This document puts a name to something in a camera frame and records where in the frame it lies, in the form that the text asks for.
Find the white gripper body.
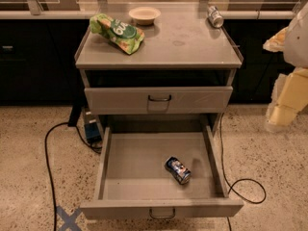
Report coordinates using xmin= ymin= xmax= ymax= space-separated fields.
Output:
xmin=271 ymin=74 xmax=287 ymax=100

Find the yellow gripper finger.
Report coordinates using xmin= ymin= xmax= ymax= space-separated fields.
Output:
xmin=265 ymin=67 xmax=308 ymax=132
xmin=263 ymin=27 xmax=287 ymax=52

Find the blue pepsi can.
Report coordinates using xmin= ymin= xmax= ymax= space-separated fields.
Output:
xmin=165 ymin=157 xmax=192 ymax=185

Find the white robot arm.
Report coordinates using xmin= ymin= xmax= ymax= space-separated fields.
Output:
xmin=263 ymin=4 xmax=308 ymax=132

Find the silver soda can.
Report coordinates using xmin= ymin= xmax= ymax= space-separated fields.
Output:
xmin=208 ymin=6 xmax=224 ymax=28

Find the grey drawer cabinet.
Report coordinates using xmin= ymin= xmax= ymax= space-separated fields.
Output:
xmin=76 ymin=3 xmax=242 ymax=129

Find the open grey middle drawer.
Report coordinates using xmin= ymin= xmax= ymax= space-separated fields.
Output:
xmin=81 ymin=125 xmax=244 ymax=219

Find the beige paper bowl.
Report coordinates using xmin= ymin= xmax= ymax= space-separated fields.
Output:
xmin=129 ymin=7 xmax=161 ymax=26

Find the green chip bag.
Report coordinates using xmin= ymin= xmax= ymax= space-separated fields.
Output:
xmin=90 ymin=13 xmax=144 ymax=55

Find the blue power box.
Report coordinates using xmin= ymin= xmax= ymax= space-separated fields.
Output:
xmin=82 ymin=108 xmax=101 ymax=143

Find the blue tape cross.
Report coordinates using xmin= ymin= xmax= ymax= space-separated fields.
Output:
xmin=57 ymin=206 xmax=82 ymax=231

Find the black cable left floor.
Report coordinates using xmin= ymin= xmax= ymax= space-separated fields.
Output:
xmin=43 ymin=121 xmax=103 ymax=231

